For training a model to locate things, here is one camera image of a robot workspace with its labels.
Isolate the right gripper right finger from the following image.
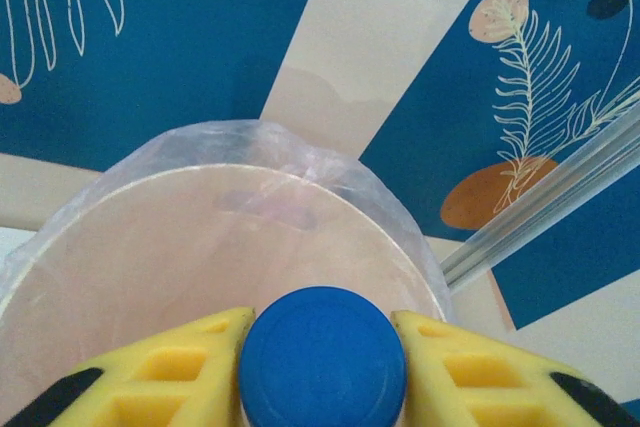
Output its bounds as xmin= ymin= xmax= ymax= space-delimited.
xmin=390 ymin=309 xmax=640 ymax=427

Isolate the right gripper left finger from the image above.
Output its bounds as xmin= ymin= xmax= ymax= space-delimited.
xmin=0 ymin=305 xmax=257 ymax=427

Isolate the blue cap cola bottle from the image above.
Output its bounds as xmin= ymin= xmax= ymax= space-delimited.
xmin=237 ymin=285 xmax=407 ymax=427

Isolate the cream plastic bin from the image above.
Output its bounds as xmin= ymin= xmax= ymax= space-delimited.
xmin=0 ymin=164 xmax=449 ymax=427

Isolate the aluminium frame post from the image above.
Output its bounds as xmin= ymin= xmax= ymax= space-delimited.
xmin=439 ymin=101 xmax=640 ymax=293

